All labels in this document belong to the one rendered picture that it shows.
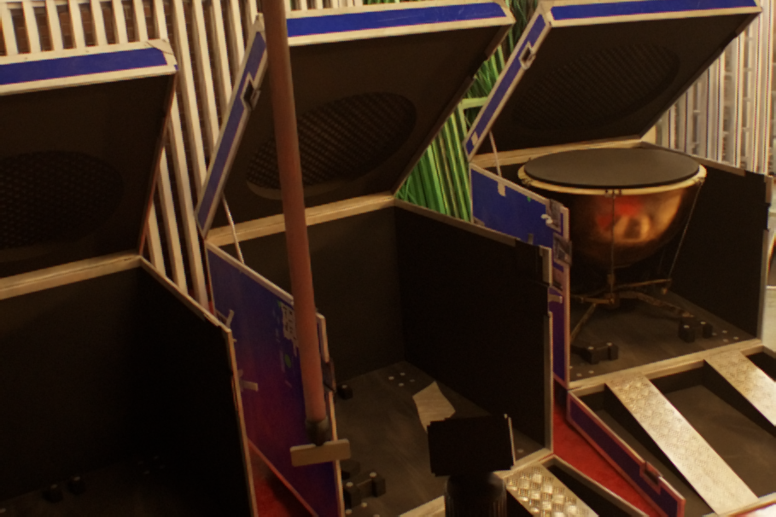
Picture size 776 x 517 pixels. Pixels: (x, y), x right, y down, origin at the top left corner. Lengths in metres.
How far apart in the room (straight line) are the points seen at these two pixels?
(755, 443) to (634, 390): 0.51
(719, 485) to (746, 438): 0.39
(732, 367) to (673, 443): 0.62
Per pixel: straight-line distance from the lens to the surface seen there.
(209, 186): 2.91
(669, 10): 3.46
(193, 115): 4.00
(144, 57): 2.22
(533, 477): 2.92
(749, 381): 3.72
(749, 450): 3.45
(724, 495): 3.16
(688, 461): 3.25
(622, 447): 3.17
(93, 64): 2.18
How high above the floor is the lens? 1.82
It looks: 15 degrees down
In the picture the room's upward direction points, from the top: 4 degrees counter-clockwise
